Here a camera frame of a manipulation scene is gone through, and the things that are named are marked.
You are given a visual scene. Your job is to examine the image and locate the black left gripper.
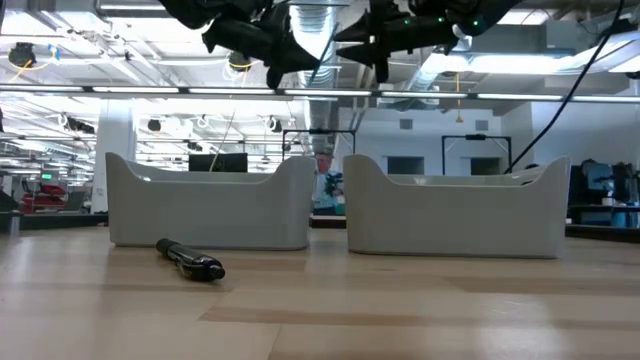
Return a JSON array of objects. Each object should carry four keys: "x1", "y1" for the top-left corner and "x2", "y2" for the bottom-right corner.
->
[{"x1": 201, "y1": 2, "x2": 322, "y2": 91}]

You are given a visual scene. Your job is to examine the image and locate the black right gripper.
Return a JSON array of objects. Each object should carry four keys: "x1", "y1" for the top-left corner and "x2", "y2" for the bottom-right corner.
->
[{"x1": 333, "y1": 0, "x2": 461, "y2": 85}]

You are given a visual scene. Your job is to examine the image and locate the thin dark pen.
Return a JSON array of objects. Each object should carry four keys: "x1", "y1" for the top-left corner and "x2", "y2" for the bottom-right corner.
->
[{"x1": 307, "y1": 22, "x2": 340, "y2": 87}]

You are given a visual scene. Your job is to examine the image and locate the grey plastic bin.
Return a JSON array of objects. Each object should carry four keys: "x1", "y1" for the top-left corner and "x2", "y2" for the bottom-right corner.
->
[
  {"x1": 105, "y1": 152, "x2": 317, "y2": 251},
  {"x1": 342, "y1": 153, "x2": 571, "y2": 259}
]

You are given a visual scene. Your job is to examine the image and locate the person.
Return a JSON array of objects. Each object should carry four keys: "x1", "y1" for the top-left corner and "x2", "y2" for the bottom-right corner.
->
[{"x1": 313, "y1": 152, "x2": 346, "y2": 217}]

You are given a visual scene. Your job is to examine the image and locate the black monitor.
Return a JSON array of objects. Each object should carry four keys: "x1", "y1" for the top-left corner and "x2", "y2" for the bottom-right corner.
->
[{"x1": 188, "y1": 152, "x2": 249, "y2": 173}]

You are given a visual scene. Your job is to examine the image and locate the long ceiling light strip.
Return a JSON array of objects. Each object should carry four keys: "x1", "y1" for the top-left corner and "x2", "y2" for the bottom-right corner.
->
[{"x1": 0, "y1": 85, "x2": 640, "y2": 103}]

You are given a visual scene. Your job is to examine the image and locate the white pillar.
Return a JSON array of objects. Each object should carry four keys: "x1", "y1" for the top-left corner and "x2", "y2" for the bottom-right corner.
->
[{"x1": 91, "y1": 99, "x2": 137, "y2": 214}]

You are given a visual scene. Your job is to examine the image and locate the thick black pen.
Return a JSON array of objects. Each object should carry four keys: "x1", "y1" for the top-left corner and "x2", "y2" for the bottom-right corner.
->
[{"x1": 155, "y1": 237, "x2": 227, "y2": 283}]

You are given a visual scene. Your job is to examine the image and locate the red chairs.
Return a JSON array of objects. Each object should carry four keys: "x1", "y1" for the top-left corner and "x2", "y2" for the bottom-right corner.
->
[{"x1": 19, "y1": 183, "x2": 67, "y2": 209}]

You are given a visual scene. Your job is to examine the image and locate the desk with equipment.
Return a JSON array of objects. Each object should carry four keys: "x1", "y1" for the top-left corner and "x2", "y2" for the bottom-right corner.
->
[{"x1": 569, "y1": 159, "x2": 640, "y2": 229}]

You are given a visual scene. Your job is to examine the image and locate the silver ceiling duct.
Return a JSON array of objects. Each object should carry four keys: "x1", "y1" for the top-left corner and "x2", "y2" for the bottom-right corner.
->
[{"x1": 284, "y1": 4, "x2": 342, "y2": 151}]

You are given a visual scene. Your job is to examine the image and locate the black ceiling cable reel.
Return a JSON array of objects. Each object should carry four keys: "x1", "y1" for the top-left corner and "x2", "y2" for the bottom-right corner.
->
[
  {"x1": 8, "y1": 42, "x2": 36, "y2": 69},
  {"x1": 228, "y1": 49, "x2": 253, "y2": 71}
]

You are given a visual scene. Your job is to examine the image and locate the black metal frame stand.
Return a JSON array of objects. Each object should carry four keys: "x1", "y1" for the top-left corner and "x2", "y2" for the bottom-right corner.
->
[{"x1": 441, "y1": 133, "x2": 513, "y2": 176}]

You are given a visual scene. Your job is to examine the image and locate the long black right arm cable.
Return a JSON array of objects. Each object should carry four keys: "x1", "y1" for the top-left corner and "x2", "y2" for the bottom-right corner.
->
[{"x1": 503, "y1": 0, "x2": 625, "y2": 175}]

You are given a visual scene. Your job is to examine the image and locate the grey metal post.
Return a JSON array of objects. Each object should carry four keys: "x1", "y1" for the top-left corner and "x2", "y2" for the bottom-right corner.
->
[{"x1": 7, "y1": 209, "x2": 24, "y2": 239}]

